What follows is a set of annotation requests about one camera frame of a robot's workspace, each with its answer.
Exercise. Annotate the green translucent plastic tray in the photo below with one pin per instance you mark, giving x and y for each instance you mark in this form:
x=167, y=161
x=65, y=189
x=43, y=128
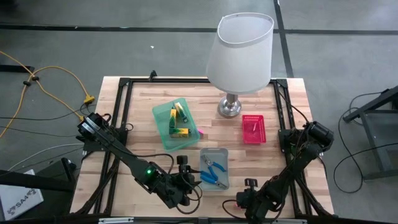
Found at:
x=174, y=143

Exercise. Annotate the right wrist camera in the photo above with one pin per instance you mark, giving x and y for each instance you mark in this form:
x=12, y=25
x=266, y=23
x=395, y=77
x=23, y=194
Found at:
x=250, y=183

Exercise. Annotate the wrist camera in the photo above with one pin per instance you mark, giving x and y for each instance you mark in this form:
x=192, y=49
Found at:
x=250, y=183
x=182, y=160

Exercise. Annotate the pink plastic mesh basket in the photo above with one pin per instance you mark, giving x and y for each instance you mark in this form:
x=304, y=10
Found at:
x=248, y=137

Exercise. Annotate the black floor bar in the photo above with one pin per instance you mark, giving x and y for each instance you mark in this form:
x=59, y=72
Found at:
x=15, y=68

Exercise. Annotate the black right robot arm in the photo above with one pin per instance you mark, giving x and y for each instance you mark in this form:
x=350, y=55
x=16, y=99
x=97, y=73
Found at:
x=295, y=165

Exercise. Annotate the grey plastic bin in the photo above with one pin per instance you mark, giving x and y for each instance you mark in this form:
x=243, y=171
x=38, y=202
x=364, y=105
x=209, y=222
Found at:
x=217, y=153

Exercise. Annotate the white printed cardboard box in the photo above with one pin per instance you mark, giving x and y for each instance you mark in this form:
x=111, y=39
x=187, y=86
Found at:
x=18, y=199

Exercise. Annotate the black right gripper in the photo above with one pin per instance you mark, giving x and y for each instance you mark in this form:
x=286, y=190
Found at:
x=253, y=203

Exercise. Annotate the black metal stand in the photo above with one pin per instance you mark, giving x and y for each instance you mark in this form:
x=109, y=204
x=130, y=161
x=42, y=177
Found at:
x=373, y=102

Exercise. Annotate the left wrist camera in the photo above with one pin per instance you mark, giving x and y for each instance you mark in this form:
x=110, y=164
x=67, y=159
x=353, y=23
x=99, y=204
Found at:
x=182, y=160

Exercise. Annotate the black floor stand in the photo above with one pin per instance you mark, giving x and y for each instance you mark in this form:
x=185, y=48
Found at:
x=31, y=182

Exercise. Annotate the grey metal bracket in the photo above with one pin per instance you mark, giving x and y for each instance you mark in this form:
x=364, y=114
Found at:
x=289, y=221
x=116, y=220

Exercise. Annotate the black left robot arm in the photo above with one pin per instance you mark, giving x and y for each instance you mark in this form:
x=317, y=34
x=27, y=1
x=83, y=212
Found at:
x=124, y=152

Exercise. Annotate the table lamp white shade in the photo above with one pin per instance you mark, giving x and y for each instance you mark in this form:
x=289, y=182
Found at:
x=239, y=56

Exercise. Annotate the black aluminium table frame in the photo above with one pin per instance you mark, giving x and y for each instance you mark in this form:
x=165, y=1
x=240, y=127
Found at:
x=174, y=80

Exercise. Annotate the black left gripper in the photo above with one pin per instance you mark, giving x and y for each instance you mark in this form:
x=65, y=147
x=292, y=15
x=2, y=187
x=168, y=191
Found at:
x=186, y=183

